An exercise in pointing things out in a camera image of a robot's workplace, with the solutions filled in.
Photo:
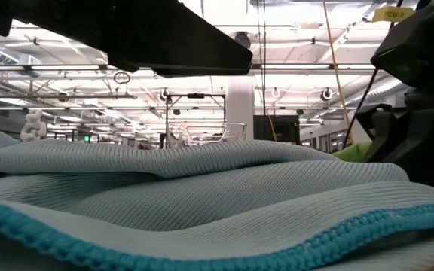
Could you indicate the light blue microfiber towel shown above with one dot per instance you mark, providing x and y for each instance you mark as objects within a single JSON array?
[{"x": 202, "y": 195}]

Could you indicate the green microfiber towel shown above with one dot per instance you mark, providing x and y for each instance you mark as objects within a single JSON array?
[{"x": 352, "y": 153}]

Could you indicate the white building column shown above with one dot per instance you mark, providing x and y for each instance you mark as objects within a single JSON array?
[{"x": 239, "y": 109}]

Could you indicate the clear plastic bin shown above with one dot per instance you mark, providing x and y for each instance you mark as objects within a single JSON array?
[{"x": 236, "y": 130}]

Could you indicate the yellow PCB-7 label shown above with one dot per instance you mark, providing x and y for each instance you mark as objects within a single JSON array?
[{"x": 392, "y": 14}]

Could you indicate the black background rig frame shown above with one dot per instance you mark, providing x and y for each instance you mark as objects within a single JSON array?
[{"x": 196, "y": 95}]

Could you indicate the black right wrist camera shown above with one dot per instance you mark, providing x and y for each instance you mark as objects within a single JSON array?
[{"x": 420, "y": 45}]

